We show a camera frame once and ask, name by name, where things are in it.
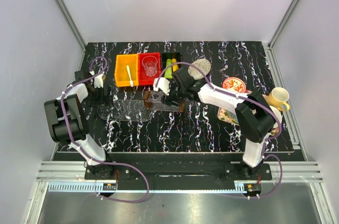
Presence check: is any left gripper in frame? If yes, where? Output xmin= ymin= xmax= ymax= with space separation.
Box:
xmin=85 ymin=85 xmax=114 ymax=108

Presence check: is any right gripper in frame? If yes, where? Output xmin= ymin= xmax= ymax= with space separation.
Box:
xmin=160 ymin=78 xmax=186 ymax=110

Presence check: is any clear acrylic toothbrush holder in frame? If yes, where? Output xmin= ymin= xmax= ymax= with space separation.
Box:
xmin=143 ymin=91 xmax=185 ymax=112

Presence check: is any clear plastic cup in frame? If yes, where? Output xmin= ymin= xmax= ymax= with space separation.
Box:
xmin=141 ymin=56 xmax=158 ymax=77

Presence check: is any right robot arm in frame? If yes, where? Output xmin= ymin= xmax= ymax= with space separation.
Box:
xmin=153 ymin=62 xmax=282 ymax=180

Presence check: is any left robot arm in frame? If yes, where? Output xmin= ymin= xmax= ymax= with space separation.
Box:
xmin=44 ymin=70 xmax=119 ymax=180

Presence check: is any clear acrylic oval tray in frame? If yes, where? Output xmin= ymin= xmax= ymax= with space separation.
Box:
xmin=97 ymin=100 xmax=155 ymax=122

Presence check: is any green toothpaste tube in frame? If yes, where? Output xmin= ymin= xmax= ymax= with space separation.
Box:
xmin=164 ymin=59 xmax=172 ymax=79

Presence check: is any white toothbrush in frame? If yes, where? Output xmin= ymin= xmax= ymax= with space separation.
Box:
xmin=126 ymin=65 xmax=134 ymax=87

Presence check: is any yellow toothpaste tube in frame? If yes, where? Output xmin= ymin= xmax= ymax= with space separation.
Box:
xmin=171 ymin=58 xmax=179 ymax=72

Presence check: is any floral rectangular tray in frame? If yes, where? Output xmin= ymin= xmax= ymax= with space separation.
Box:
xmin=217 ymin=91 xmax=282 ymax=142

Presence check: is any orange plastic bin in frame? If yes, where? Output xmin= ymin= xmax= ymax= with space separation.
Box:
xmin=114 ymin=54 xmax=139 ymax=87

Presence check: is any red plastic bin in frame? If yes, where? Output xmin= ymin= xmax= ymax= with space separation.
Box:
xmin=137 ymin=52 xmax=163 ymax=86

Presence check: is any black plastic bin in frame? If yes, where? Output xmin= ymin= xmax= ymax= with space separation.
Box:
xmin=161 ymin=52 xmax=182 ymax=70

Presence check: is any grey speckled soap dish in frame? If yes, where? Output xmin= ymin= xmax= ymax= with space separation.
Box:
xmin=188 ymin=58 xmax=211 ymax=80

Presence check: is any red patterned bowl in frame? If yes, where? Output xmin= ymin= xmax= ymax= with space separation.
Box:
xmin=222 ymin=77 xmax=246 ymax=93

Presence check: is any yellow mug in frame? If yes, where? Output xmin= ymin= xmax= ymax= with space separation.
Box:
xmin=266 ymin=87 xmax=290 ymax=112

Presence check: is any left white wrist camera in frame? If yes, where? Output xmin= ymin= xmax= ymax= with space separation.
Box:
xmin=91 ymin=73 xmax=105 ymax=88

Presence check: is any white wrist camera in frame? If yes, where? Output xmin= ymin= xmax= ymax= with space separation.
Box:
xmin=91 ymin=73 xmax=105 ymax=88
xmin=153 ymin=77 xmax=170 ymax=96

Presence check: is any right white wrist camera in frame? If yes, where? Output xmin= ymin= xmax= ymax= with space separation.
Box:
xmin=153 ymin=77 xmax=170 ymax=96

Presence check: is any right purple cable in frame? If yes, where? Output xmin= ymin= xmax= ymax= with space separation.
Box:
xmin=155 ymin=61 xmax=284 ymax=199

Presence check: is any purple cable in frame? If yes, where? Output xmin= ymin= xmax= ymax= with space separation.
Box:
xmin=59 ymin=56 xmax=150 ymax=204
xmin=155 ymin=61 xmax=284 ymax=199

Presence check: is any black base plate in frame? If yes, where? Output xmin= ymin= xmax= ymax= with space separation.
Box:
xmin=84 ymin=153 xmax=272 ymax=181

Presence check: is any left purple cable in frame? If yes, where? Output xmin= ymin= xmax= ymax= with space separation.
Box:
xmin=59 ymin=56 xmax=150 ymax=204

